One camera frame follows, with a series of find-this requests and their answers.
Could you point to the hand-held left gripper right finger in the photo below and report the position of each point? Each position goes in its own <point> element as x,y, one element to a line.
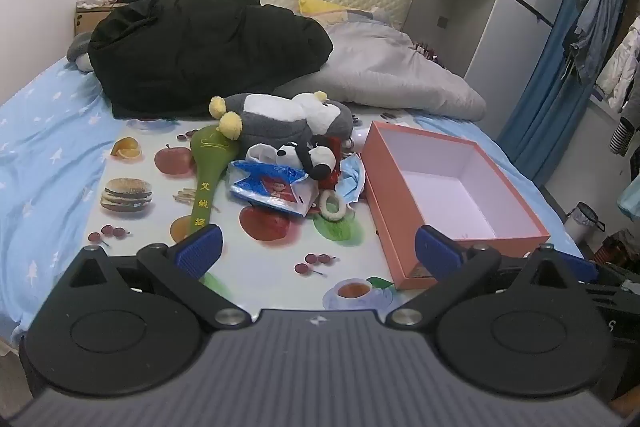
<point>440,252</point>

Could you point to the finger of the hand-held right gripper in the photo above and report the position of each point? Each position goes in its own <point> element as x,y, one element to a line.
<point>587,269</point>

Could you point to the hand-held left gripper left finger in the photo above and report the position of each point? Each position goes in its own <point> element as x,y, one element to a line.
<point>200,252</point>

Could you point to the blue white plastic packet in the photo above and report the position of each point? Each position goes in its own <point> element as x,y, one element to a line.
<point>265,187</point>

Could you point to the blue face mask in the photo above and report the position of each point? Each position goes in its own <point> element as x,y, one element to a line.
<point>352,182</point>

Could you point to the red foil tea packet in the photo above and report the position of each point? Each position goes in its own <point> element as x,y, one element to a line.
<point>333,179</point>

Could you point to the grey white penguin plush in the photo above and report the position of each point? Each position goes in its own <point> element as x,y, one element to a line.
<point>280,112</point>

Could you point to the grey soft item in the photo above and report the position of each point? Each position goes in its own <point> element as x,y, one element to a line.
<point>80,52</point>

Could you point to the dark reddish bag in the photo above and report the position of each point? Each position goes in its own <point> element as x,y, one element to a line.
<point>617,252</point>

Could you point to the white trash bin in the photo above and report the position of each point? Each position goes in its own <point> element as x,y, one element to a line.
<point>582,222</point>

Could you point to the food print mat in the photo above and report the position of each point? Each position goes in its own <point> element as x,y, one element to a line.
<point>150,217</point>

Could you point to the teal cloth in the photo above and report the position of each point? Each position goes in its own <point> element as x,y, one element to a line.
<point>630,199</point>

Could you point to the green massage hammer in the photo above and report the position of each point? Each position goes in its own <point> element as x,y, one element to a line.
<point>210,157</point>

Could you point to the garment with striped sleeve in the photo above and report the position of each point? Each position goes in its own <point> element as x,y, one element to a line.
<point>622,137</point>

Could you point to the small black white plush toy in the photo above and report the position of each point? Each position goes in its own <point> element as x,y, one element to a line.
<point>320,159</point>

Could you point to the blue curtain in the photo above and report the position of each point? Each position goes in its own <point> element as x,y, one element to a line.
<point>545,107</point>

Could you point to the grey duvet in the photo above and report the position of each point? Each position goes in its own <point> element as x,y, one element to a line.
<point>390,67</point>

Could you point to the colourful bedside clutter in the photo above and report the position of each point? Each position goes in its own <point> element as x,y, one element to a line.
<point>427,52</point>

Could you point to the hanging white jacket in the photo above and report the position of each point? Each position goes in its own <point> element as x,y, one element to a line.
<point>620,67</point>

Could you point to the black jacket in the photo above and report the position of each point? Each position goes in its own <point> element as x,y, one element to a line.
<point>200,42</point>

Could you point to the grey wardrobe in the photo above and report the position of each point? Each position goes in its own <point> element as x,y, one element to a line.
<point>465,17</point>

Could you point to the hanging denim garment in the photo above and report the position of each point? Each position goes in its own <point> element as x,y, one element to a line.
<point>595,22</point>

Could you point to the brown cardboard box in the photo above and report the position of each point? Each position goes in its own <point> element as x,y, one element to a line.
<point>92,22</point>

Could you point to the yellow pillow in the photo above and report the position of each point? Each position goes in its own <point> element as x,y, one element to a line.
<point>320,7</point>

